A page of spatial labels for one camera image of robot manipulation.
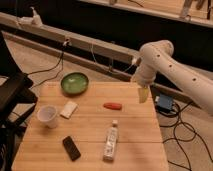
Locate white sponge block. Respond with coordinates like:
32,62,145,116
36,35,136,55
60,101,77,119

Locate red pepper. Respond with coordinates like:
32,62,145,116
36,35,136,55
103,102,122,110

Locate white spray bottle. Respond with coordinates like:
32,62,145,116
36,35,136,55
19,6,43,27

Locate clear plastic bottle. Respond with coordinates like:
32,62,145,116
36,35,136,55
103,120,118,161

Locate black cable left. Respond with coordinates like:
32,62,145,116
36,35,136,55
25,41,72,89

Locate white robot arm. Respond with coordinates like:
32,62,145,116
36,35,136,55
133,40,213,115

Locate green ceramic bowl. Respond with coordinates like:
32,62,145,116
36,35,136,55
60,72,89,95

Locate black floor cable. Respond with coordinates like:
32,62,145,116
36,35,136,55
156,101,213,171

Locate white paper cup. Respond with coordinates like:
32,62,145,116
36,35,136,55
37,105,58,128

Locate blue power box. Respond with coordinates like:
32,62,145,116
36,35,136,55
155,94,173,113

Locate black phone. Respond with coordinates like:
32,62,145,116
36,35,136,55
63,136,81,161

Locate black chair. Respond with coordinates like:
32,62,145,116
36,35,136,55
0,31,37,171

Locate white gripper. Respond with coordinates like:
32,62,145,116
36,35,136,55
131,62,157,103

